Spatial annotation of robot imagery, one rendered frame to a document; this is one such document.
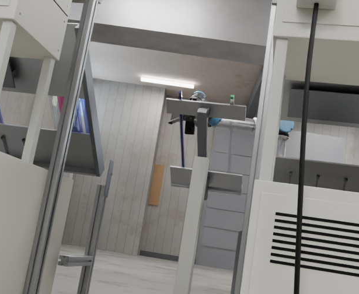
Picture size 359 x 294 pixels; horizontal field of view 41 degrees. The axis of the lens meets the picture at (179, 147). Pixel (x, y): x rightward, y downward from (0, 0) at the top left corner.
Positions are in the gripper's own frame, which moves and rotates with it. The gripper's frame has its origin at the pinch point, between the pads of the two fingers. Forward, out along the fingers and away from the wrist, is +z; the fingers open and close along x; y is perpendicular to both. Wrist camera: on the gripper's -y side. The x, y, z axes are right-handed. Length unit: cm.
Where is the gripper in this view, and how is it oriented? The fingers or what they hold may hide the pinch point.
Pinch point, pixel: (184, 126)
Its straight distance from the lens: 220.8
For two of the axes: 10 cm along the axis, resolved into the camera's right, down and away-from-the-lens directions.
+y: 0.1, -9.1, -4.2
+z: -2.3, 4.1, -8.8
